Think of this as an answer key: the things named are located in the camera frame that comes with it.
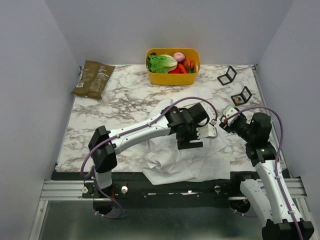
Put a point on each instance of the near black folding stand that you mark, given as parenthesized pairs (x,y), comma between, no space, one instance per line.
(245,95)

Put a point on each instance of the red onion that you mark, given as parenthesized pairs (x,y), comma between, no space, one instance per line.
(179,57)

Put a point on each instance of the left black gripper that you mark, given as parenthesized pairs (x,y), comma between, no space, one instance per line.
(184,143)

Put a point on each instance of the far black folding stand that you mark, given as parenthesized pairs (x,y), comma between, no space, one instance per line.
(228,77)

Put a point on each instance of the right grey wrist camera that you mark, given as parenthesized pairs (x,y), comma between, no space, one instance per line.
(230,113)

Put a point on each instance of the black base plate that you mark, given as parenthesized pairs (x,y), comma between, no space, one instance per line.
(132,190)

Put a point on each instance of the brown snack bag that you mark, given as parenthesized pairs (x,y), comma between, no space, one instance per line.
(94,78)

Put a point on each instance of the black folding stand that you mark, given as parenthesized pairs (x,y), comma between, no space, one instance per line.
(245,95)
(228,77)

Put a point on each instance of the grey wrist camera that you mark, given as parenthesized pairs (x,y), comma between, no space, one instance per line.
(208,131)
(230,113)

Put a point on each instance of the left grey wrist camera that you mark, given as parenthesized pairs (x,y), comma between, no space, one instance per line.
(208,131)

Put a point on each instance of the yellow plastic bin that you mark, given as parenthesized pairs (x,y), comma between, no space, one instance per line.
(174,79)

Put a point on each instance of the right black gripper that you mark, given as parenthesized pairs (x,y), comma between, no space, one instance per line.
(225,125)

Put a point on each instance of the green lettuce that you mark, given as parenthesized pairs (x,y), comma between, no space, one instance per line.
(161,64)

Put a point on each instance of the white shirt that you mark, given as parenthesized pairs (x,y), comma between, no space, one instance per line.
(167,164)

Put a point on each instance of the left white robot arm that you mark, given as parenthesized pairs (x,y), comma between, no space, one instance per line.
(105,144)

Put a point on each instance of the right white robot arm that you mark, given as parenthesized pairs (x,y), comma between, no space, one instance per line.
(279,217)

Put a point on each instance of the red pepper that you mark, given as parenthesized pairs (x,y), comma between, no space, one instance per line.
(180,69)

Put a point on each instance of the orange carrot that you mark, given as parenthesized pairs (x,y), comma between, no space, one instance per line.
(189,65)

